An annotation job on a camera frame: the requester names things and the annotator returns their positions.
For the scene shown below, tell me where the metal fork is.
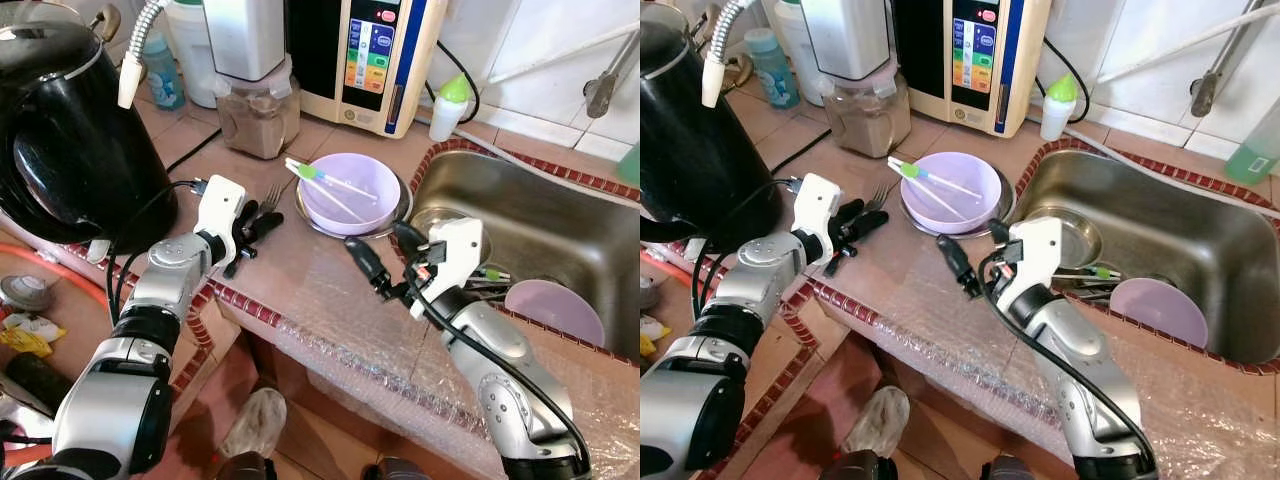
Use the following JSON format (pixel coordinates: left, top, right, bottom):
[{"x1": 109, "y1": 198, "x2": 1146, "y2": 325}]
[
  {"x1": 222, "y1": 183, "x2": 284, "y2": 281},
  {"x1": 825, "y1": 182, "x2": 891, "y2": 279}
]

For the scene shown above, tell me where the purple plastic bowl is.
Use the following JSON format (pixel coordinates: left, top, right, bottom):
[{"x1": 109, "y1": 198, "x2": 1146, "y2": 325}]
[
  {"x1": 298, "y1": 152, "x2": 401, "y2": 237},
  {"x1": 900, "y1": 151, "x2": 1003, "y2": 235}
]

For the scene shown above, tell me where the round steel plate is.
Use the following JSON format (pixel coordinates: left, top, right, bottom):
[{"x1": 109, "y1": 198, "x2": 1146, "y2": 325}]
[
  {"x1": 294, "y1": 180, "x2": 413, "y2": 241},
  {"x1": 898, "y1": 180, "x2": 1013, "y2": 239}
]

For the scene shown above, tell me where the small steel bowl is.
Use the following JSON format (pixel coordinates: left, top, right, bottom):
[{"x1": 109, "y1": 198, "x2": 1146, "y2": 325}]
[
  {"x1": 1035, "y1": 205, "x2": 1103, "y2": 269},
  {"x1": 412, "y1": 205, "x2": 496, "y2": 261}
]

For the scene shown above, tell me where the clear bubble wrap sheet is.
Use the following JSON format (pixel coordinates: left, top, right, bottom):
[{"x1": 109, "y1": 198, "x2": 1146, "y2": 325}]
[
  {"x1": 215, "y1": 230, "x2": 641, "y2": 480},
  {"x1": 810, "y1": 230, "x2": 1280, "y2": 480}
]

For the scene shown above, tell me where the white bottle with green cap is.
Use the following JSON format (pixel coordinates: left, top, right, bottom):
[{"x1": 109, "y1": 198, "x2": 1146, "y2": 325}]
[
  {"x1": 1040, "y1": 73, "x2": 1079, "y2": 141},
  {"x1": 430, "y1": 75, "x2": 471, "y2": 143}
]

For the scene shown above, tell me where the stainless steel sink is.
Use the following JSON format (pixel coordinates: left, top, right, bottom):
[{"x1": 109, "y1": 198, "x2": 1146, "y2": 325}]
[
  {"x1": 410, "y1": 148, "x2": 641, "y2": 356},
  {"x1": 1010, "y1": 148, "x2": 1280, "y2": 366}
]

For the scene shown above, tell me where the purple plastic plate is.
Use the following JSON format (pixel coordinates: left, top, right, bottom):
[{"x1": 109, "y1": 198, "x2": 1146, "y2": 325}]
[
  {"x1": 503, "y1": 279, "x2": 607, "y2": 349},
  {"x1": 1108, "y1": 277, "x2": 1211, "y2": 348}
]

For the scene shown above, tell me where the small blue bottle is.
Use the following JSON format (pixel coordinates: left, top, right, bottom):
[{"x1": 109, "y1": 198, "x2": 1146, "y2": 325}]
[
  {"x1": 143, "y1": 32, "x2": 187, "y2": 111},
  {"x1": 745, "y1": 28, "x2": 801, "y2": 109}
]

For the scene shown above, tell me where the black electric kettle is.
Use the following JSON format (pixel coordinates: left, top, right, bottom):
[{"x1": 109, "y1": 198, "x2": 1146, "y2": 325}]
[
  {"x1": 640, "y1": 20, "x2": 783, "y2": 251},
  {"x1": 0, "y1": 22, "x2": 179, "y2": 256}
]

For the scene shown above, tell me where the beige water ionizer appliance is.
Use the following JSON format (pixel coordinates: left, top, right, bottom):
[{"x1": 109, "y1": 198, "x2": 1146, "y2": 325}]
[
  {"x1": 893, "y1": 0, "x2": 1053, "y2": 138},
  {"x1": 285, "y1": 0, "x2": 449, "y2": 139}
]

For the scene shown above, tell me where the white plastic container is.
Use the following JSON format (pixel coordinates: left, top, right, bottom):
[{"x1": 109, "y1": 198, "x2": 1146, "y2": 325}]
[
  {"x1": 775, "y1": 0, "x2": 813, "y2": 106},
  {"x1": 165, "y1": 0, "x2": 216, "y2": 109}
]

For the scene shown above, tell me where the flexible metal faucet spout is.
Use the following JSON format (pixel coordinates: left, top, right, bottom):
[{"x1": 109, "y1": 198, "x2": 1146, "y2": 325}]
[
  {"x1": 702, "y1": 0, "x2": 756, "y2": 109},
  {"x1": 117, "y1": 0, "x2": 171, "y2": 109}
]

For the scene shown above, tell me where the crumpled clear plastic bag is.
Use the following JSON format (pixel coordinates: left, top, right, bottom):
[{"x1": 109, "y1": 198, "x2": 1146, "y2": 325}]
[
  {"x1": 842, "y1": 385, "x2": 911, "y2": 459},
  {"x1": 220, "y1": 387, "x2": 288, "y2": 461}
]

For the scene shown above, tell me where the robot right leg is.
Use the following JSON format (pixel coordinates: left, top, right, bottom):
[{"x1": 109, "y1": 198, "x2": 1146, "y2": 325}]
[
  {"x1": 362, "y1": 457, "x2": 431, "y2": 480},
  {"x1": 980, "y1": 455, "x2": 1041, "y2": 480}
]

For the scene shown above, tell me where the robot leg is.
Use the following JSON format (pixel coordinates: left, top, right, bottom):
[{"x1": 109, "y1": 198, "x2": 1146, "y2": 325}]
[
  {"x1": 980, "y1": 455, "x2": 1041, "y2": 480},
  {"x1": 362, "y1": 457, "x2": 431, "y2": 480},
  {"x1": 820, "y1": 448, "x2": 901, "y2": 480},
  {"x1": 215, "y1": 450, "x2": 281, "y2": 480}
]

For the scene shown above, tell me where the yellow wrapper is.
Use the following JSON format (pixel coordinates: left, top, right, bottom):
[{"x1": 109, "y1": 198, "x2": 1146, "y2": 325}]
[
  {"x1": 0, "y1": 312, "x2": 66, "y2": 359},
  {"x1": 640, "y1": 315, "x2": 673, "y2": 359}
]

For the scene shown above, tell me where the robot left leg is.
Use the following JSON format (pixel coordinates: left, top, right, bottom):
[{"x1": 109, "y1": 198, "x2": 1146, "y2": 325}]
[
  {"x1": 820, "y1": 448, "x2": 901, "y2": 480},
  {"x1": 215, "y1": 450, "x2": 281, "y2": 480}
]

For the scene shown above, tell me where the dark cylindrical roll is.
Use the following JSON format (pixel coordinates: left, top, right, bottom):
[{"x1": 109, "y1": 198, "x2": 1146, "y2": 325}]
[{"x1": 5, "y1": 352, "x2": 76, "y2": 411}]

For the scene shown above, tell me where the steel gas stove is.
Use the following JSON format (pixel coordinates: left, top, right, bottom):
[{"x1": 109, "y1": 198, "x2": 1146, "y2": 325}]
[{"x1": 0, "y1": 390, "x2": 56, "y2": 471}]

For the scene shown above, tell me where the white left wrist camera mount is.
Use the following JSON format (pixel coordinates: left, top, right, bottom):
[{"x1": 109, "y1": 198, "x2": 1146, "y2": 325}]
[
  {"x1": 793, "y1": 172, "x2": 843, "y2": 263},
  {"x1": 193, "y1": 175, "x2": 248, "y2": 266}
]

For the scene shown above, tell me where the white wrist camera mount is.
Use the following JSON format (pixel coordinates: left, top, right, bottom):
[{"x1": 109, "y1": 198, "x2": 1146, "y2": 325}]
[
  {"x1": 793, "y1": 172, "x2": 843, "y2": 263},
  {"x1": 408, "y1": 217, "x2": 491, "y2": 321},
  {"x1": 193, "y1": 175, "x2": 248, "y2": 266},
  {"x1": 995, "y1": 215, "x2": 1063, "y2": 313}
]

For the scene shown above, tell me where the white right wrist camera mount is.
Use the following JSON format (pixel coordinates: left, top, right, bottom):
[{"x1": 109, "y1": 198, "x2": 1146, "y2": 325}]
[
  {"x1": 995, "y1": 215, "x2": 1063, "y2": 313},
  {"x1": 408, "y1": 217, "x2": 491, "y2": 321}
]

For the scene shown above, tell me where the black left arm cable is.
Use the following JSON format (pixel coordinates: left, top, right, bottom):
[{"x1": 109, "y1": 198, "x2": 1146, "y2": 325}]
[
  {"x1": 103, "y1": 178, "x2": 208, "y2": 319},
  {"x1": 690, "y1": 176, "x2": 801, "y2": 319}
]

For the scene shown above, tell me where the orange gas hose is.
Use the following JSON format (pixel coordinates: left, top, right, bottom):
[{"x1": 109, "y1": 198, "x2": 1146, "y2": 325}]
[{"x1": 0, "y1": 243, "x2": 111, "y2": 301}]

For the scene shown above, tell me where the grey metal wall valve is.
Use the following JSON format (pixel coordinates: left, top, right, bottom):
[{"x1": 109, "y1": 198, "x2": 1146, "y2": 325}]
[
  {"x1": 585, "y1": 30, "x2": 641, "y2": 119},
  {"x1": 1190, "y1": 0, "x2": 1271, "y2": 119}
]

